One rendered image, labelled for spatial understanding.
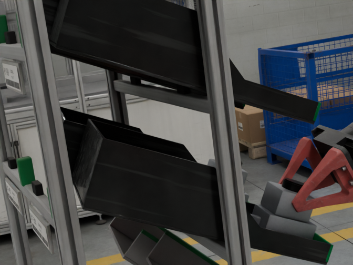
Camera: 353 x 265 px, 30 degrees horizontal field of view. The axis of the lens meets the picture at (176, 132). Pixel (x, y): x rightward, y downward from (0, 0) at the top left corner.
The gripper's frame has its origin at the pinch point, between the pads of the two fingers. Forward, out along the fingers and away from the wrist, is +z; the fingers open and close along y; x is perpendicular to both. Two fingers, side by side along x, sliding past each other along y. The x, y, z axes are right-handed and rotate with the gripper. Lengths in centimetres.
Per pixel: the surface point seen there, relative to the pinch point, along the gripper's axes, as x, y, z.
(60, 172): -20.9, 9.7, 19.6
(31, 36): -32.1, 10.1, 15.0
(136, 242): -2.2, -10.1, 17.5
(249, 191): 177, -370, -73
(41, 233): -14.3, 1.1, 25.0
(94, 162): -18.1, 3.9, 16.5
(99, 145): -19.2, 3.8, 15.1
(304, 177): 197, -375, -116
